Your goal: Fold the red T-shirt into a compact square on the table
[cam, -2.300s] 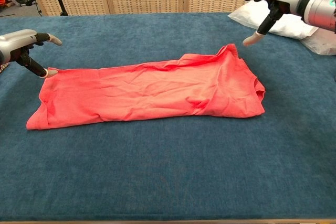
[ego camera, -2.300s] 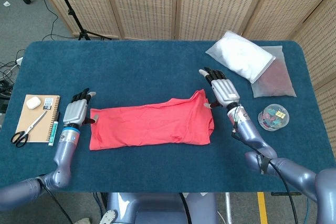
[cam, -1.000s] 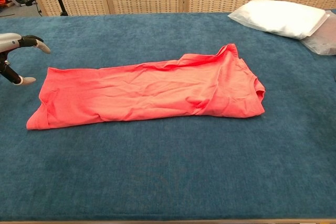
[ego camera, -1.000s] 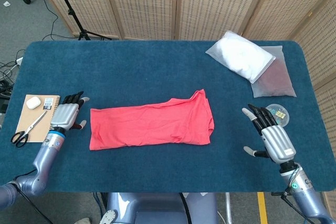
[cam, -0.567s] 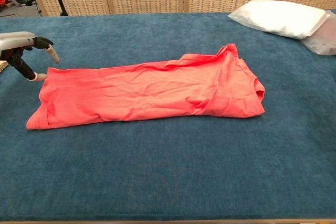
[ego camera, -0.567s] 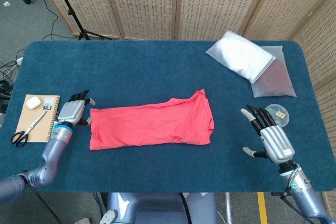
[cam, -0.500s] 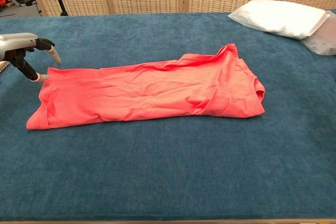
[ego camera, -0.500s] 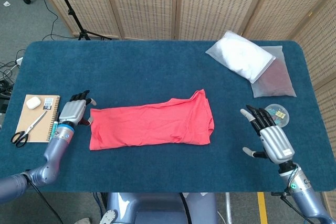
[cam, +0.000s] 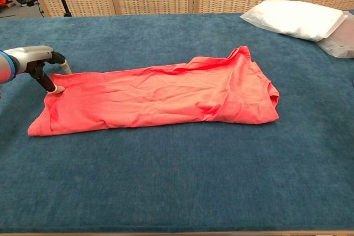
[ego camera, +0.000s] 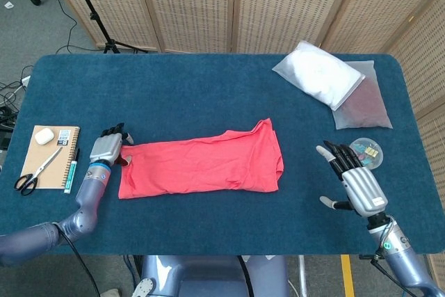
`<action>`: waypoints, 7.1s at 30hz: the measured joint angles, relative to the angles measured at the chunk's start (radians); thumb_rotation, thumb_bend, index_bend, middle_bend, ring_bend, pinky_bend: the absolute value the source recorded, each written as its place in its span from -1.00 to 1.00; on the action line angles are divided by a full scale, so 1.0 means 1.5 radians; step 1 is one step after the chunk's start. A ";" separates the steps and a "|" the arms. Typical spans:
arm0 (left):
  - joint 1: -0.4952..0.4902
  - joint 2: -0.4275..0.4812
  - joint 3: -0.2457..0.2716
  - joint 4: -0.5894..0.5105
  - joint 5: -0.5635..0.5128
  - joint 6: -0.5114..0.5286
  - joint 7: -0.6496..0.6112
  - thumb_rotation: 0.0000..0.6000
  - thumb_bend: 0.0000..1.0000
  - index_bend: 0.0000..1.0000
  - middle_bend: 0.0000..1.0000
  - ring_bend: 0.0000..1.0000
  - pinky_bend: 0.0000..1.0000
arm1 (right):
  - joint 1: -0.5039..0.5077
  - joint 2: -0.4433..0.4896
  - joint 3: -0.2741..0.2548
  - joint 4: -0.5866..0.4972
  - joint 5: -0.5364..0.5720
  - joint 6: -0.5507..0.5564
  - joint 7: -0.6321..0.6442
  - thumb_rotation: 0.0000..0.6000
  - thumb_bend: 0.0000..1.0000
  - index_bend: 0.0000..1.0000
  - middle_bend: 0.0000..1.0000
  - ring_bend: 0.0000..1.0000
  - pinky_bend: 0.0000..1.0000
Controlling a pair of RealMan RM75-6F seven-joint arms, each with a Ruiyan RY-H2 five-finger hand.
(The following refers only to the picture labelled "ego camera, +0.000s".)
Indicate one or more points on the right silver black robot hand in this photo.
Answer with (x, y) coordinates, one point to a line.
(365, 189)

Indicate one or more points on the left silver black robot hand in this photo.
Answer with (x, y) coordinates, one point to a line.
(106, 147)

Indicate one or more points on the red cloth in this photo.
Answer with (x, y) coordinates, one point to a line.
(201, 168)

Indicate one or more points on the black pen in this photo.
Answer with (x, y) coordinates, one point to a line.
(76, 158)

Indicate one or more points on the clear round box of clips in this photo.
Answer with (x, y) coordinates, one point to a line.
(372, 152)

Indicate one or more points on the small black white card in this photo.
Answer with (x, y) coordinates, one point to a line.
(63, 137)

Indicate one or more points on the green white marker pen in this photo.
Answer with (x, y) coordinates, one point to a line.
(70, 175)

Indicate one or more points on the white earbuds case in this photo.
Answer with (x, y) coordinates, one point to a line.
(44, 136)

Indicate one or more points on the brown spiral notebook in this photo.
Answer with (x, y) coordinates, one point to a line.
(38, 158)

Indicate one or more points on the dark red garment in bag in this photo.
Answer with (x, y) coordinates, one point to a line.
(368, 109)

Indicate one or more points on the white power strip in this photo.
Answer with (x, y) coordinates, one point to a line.
(26, 80)

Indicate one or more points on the blue carpet table cover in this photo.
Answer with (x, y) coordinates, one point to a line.
(208, 95)

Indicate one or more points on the white garment in plastic bag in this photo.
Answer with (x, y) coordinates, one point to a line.
(320, 74)

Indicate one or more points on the black tripod stand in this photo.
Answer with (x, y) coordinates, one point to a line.
(97, 22)

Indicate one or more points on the blue-grey robot torso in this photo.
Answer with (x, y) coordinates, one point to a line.
(208, 276)

